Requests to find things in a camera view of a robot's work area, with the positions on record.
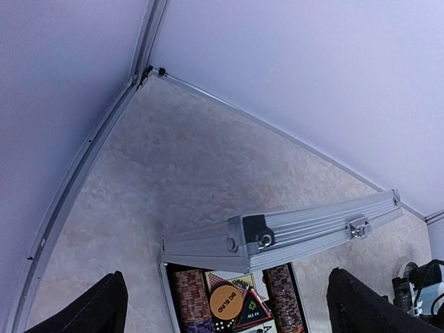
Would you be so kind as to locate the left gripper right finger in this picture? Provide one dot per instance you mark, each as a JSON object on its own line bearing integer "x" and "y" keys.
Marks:
{"x": 354, "y": 307}

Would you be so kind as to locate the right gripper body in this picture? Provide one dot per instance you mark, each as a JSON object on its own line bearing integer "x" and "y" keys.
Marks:
{"x": 422, "y": 295}

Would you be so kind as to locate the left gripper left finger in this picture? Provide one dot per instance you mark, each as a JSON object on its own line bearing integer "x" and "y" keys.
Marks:
{"x": 102, "y": 308}

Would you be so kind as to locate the triangular all-in button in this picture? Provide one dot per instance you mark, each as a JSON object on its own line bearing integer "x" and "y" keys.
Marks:
{"x": 253, "y": 312}

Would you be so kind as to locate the aluminium poker case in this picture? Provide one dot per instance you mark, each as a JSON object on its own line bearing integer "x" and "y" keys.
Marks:
{"x": 254, "y": 242}

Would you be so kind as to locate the blue playing card deck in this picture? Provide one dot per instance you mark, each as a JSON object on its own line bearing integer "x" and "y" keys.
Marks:
{"x": 267, "y": 327}

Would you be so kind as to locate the chip row right in case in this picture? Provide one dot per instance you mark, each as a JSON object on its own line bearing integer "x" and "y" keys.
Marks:
{"x": 284, "y": 302}

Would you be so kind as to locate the chip row in case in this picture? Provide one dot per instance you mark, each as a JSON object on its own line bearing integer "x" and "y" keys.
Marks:
{"x": 193, "y": 303}
{"x": 284, "y": 302}

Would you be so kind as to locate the chip row left in case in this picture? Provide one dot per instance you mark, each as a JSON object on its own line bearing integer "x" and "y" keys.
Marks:
{"x": 193, "y": 303}

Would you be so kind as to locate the red card deck in case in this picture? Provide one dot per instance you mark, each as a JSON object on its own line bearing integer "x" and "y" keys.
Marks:
{"x": 243, "y": 282}

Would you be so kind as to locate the dark red die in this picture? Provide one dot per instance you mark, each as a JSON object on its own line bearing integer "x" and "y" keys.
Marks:
{"x": 223, "y": 326}

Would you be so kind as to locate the orange round button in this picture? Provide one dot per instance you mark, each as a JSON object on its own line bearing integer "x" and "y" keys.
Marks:
{"x": 226, "y": 302}

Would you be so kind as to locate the left aluminium corner post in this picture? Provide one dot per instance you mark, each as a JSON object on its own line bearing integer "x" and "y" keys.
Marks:
{"x": 150, "y": 25}

